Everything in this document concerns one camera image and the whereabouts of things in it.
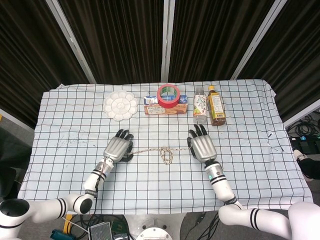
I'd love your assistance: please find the white flower paint palette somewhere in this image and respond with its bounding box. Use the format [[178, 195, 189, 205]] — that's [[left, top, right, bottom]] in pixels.
[[103, 89, 139, 122]]

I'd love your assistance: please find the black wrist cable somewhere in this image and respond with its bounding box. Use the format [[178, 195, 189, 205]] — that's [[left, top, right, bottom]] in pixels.
[[92, 158, 110, 216]]

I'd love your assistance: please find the yellow floor cable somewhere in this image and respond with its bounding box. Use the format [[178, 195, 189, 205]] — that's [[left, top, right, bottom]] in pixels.
[[64, 216, 73, 235]]

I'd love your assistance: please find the silver tablet device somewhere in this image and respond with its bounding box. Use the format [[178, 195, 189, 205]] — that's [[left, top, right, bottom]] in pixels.
[[87, 221, 113, 240]]

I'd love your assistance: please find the black pleated curtain panel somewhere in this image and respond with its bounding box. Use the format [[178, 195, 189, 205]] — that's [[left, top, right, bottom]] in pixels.
[[237, 0, 320, 123], [0, 0, 91, 128], [168, 0, 276, 82], [58, 0, 166, 85]]

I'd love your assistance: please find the blue white carton box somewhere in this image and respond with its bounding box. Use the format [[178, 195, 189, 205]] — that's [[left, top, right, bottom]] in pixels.
[[143, 93, 189, 105]]

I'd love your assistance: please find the teal tool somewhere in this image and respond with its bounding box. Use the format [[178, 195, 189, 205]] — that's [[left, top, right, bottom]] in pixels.
[[49, 229, 69, 240]]

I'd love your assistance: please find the red tape roll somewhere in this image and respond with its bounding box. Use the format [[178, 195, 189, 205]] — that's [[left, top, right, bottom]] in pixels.
[[156, 84, 181, 109]]

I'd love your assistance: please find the orange snack box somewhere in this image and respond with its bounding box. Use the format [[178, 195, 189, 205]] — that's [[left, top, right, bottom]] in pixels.
[[143, 102, 189, 116]]

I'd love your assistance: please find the black floor cable bundle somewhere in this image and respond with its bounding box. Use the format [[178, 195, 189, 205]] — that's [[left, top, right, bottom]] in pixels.
[[287, 113, 320, 141]]

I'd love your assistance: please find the slanted aluminium partition post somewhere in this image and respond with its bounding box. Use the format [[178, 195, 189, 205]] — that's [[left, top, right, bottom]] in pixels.
[[229, 0, 288, 80], [46, 0, 97, 84]]

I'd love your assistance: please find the beige braided rope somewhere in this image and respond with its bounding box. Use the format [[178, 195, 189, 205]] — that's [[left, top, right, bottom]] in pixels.
[[129, 146, 193, 165]]

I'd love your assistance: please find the black trouser leg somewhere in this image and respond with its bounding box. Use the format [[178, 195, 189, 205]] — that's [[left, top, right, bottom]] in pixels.
[[298, 154, 320, 182]]

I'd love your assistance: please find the clear plastic water bottle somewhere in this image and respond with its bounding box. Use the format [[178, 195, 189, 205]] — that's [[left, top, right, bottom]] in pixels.
[[192, 87, 208, 124]]

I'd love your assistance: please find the white shoe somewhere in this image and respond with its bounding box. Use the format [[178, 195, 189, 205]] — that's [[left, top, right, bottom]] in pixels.
[[292, 147, 310, 162]]

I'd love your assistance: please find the white black checkered tablecloth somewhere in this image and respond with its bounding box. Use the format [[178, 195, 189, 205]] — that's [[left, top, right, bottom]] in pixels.
[[16, 78, 315, 216]]

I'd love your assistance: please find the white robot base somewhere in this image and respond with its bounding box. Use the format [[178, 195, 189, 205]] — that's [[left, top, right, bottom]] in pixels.
[[124, 212, 187, 240]]

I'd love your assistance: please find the yellow label tea bottle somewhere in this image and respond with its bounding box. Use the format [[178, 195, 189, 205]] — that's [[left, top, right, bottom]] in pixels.
[[205, 85, 227, 127]]

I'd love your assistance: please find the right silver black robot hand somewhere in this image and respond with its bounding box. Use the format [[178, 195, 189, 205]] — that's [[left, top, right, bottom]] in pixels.
[[186, 124, 218, 163]]

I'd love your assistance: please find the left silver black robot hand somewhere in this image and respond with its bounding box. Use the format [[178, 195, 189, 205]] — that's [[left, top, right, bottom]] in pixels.
[[103, 128, 135, 165]]

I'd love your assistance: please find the upright aluminium partition post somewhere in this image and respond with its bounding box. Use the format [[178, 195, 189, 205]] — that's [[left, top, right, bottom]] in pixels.
[[160, 0, 176, 83]]

